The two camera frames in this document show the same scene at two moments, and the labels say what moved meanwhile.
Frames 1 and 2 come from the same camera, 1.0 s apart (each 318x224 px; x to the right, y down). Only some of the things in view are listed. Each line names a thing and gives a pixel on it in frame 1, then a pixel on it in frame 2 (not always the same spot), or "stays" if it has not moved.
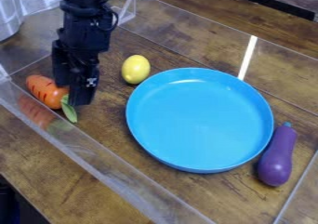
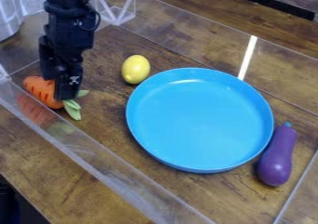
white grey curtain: [22, 1] stays
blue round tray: [200, 120] stays
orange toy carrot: [52, 94] stays
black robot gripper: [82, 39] -> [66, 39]
